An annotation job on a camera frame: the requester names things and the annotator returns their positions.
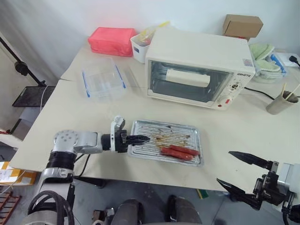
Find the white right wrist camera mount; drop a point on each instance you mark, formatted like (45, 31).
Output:
(287, 175)

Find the yellow-edged plastic bag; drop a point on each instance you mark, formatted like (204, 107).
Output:
(152, 29)

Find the blue and white packet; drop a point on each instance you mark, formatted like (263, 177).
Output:
(279, 62)

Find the silver metal baking tray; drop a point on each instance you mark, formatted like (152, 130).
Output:
(168, 136)

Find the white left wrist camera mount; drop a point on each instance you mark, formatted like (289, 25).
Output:
(116, 124)

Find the black plug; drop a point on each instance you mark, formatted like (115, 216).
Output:
(295, 59)

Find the clear plastic bowl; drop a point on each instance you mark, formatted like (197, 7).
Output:
(269, 76)

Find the dark rounded shape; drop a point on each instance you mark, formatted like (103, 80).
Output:
(185, 209)
(129, 211)

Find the black flat panel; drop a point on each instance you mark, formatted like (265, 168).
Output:
(32, 96)

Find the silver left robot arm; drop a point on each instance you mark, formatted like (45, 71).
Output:
(86, 140)

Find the brown cardboard box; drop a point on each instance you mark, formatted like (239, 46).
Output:
(241, 25)

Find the red slatted crate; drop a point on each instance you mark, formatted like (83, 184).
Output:
(8, 204)

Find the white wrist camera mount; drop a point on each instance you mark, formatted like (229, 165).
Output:
(116, 124)
(287, 175)

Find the cream toaster oven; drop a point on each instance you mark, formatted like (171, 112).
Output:
(197, 49)

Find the white power strip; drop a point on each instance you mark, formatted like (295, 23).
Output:
(287, 59)

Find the red sausage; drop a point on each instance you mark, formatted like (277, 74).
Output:
(185, 150)
(175, 154)

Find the green cloth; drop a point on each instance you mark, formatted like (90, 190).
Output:
(267, 65)
(260, 50)

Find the grey cup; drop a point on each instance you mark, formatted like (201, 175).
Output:
(279, 105)

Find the wooden chopstick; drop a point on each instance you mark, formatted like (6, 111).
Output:
(284, 90)
(294, 91)

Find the clear container with blue clips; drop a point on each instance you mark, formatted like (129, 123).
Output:
(103, 79)

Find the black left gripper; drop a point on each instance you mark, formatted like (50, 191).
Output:
(122, 141)

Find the white bin with blue label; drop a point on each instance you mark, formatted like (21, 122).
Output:
(139, 52)

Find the green and yellow block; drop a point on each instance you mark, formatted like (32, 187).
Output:
(202, 194)

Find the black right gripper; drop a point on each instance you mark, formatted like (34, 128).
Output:
(269, 189)

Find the pink plastic box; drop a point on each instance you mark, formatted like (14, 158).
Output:
(110, 39)

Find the yellow cardboard box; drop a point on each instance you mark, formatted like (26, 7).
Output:
(14, 174)

